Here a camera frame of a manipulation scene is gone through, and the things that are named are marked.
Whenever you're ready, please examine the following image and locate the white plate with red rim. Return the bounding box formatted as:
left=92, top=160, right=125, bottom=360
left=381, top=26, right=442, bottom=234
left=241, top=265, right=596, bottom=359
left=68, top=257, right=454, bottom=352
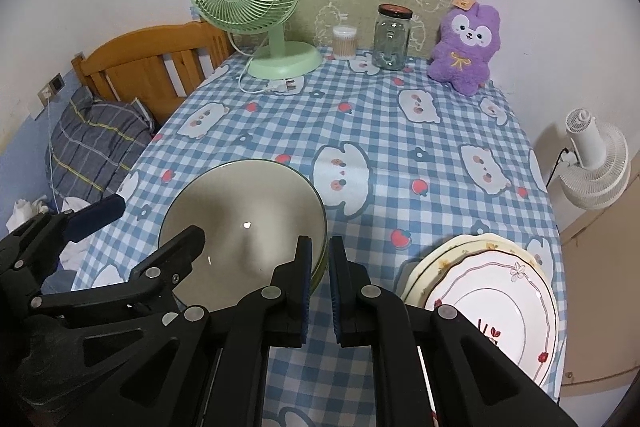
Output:
left=422, top=247, right=561, bottom=390

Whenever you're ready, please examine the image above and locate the grey plaid pillow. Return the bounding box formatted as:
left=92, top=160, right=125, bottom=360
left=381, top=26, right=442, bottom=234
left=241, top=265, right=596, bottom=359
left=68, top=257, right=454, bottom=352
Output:
left=45, top=86, right=161, bottom=200

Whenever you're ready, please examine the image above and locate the blue checkered tablecloth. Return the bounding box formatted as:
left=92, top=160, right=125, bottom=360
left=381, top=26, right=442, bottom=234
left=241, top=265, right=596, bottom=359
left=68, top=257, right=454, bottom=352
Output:
left=72, top=44, right=566, bottom=427

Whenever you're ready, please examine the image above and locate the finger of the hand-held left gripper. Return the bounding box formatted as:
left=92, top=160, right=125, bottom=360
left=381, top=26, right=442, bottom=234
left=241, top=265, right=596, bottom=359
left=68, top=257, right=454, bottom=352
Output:
left=30, top=226, right=207, bottom=328
left=0, top=193, right=127, bottom=308

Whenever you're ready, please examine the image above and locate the cotton swab container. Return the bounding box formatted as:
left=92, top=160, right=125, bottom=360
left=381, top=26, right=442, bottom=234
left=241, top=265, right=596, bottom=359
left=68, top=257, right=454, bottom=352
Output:
left=332, top=26, right=358, bottom=60

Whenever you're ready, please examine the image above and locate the wall socket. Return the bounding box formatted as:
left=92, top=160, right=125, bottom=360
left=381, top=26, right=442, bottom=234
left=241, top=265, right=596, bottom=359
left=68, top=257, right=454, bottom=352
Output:
left=37, top=73, right=66, bottom=112

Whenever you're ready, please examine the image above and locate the black fan power cable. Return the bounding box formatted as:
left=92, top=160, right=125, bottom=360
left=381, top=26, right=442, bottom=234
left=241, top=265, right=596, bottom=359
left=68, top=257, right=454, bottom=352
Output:
left=544, top=148, right=576, bottom=188

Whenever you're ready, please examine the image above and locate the cream yellow-flower plate scalloped rim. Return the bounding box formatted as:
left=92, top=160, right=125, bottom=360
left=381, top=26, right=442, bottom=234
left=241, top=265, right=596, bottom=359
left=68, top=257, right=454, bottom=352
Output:
left=402, top=235, right=556, bottom=308

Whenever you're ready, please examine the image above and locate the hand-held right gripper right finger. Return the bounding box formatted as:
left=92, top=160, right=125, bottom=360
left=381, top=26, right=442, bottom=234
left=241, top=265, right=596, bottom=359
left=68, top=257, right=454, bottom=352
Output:
left=327, top=235, right=576, bottom=427

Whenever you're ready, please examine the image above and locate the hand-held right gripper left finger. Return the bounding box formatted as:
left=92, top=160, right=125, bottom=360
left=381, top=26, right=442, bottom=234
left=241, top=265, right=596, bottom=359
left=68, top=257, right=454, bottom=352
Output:
left=75, top=234, right=315, bottom=427

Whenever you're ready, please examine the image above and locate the glass jar with dark lid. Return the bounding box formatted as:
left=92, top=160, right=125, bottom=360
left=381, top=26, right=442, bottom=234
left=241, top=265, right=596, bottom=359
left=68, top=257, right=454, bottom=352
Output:
left=374, top=4, right=414, bottom=71

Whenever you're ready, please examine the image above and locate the purple plush rabbit toy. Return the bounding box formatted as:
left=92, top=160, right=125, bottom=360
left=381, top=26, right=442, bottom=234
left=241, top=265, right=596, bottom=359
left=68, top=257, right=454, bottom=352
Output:
left=426, top=0, right=505, bottom=98

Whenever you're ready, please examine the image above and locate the white fan power cable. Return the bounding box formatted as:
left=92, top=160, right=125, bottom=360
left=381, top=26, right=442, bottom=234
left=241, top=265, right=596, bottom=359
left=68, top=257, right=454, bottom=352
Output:
left=227, top=32, right=306, bottom=95

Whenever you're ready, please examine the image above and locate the white floor fan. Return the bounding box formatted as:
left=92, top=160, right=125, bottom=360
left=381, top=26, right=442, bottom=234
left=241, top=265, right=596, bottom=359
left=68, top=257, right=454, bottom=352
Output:
left=557, top=108, right=630, bottom=210

